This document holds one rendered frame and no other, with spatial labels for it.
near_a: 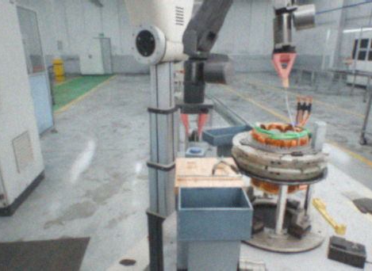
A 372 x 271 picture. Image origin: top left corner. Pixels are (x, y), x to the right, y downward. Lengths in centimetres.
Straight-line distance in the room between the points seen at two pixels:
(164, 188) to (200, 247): 58
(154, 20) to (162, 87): 25
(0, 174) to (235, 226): 236
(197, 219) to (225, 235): 8
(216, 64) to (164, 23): 44
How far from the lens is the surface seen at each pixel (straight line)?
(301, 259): 101
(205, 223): 66
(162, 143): 118
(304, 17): 101
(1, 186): 282
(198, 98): 71
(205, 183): 75
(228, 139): 118
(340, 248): 103
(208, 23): 69
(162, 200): 130
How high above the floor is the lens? 141
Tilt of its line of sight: 18 degrees down
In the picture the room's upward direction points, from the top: straight up
